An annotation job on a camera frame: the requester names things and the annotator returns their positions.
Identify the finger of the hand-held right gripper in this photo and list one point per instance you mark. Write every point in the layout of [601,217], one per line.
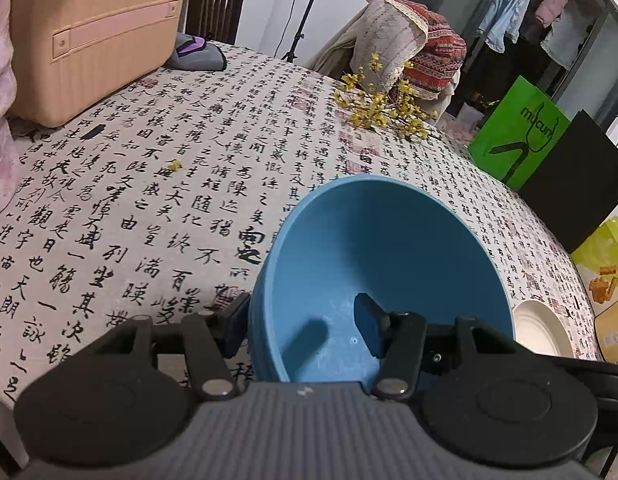
[441,360]

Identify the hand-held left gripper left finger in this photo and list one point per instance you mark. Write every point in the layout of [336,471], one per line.
[237,325]

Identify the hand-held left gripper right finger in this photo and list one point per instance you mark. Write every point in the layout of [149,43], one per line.
[371,325]

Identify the cream plate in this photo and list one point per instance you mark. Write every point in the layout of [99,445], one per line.
[539,330]

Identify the blue bowl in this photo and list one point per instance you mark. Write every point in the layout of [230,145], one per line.
[369,240]

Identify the yellow-green snack box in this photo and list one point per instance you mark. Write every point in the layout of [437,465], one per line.
[604,260]

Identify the calligraphy print tablecloth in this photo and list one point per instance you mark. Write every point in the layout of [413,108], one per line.
[139,210]

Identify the fallen yellow blossom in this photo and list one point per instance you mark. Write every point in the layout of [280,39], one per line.
[174,165]

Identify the black paper bag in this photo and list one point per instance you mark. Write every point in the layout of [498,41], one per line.
[579,195]

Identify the yellow flower branch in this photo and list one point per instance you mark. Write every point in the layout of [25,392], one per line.
[374,110]

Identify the green paper bag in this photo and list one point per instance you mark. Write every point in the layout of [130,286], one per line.
[499,140]

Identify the grey purple cloth pouch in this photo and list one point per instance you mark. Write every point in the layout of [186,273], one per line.
[199,57]

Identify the beige cloth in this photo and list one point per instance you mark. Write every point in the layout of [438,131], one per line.
[339,55]

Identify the black light stand with lamp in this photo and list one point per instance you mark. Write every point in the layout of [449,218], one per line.
[301,35]

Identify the pink speckled vase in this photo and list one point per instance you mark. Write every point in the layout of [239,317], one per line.
[1,110]

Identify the dark wooden chair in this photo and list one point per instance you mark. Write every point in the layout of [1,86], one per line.
[219,0]

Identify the light blue hanging shirt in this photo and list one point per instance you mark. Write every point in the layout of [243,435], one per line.
[504,15]

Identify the pink ribbed suitcase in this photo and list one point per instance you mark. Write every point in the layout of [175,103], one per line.
[99,10]

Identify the white hanging garment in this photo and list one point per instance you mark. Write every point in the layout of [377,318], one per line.
[569,40]

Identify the pink hanging garment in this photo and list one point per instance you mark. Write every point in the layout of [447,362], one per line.
[551,7]

